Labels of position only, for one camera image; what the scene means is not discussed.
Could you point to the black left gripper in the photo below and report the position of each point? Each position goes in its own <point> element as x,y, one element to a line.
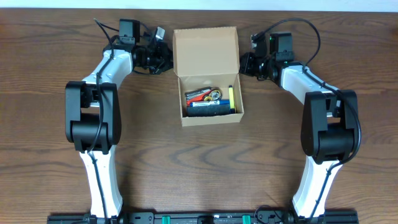
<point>164,51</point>

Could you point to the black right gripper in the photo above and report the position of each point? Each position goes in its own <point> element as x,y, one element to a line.
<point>245,66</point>

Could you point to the brown cardboard box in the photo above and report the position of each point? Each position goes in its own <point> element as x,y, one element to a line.
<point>208,57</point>

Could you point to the yellow highlighter pen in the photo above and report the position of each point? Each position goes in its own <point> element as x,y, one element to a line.
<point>232,107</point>

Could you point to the white marker blue cap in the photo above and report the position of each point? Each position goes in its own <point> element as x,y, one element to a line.
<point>208,103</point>

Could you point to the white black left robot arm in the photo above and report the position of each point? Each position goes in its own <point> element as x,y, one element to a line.
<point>92,111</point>

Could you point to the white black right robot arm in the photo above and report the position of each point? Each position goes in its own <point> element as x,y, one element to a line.
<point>330,132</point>

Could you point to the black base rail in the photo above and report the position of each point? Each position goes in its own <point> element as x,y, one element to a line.
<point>258,217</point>

